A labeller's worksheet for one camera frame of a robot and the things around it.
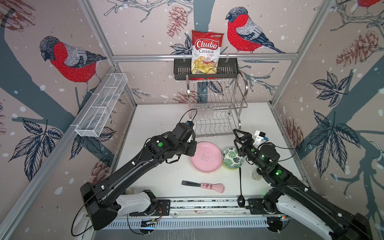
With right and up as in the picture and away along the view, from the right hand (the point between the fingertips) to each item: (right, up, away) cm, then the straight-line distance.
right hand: (230, 137), depth 72 cm
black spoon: (+6, -33, +4) cm, 34 cm away
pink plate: (-9, -15, +16) cm, 24 cm away
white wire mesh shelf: (-68, +7, -1) cm, 69 cm away
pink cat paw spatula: (-5, -28, +7) cm, 29 cm away
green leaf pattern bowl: (+4, -15, +14) cm, 20 cm away
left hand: (-18, -4, -2) cm, 18 cm away
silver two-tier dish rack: (-4, +19, +34) cm, 39 cm away
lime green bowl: (+3, -19, +10) cm, 21 cm away
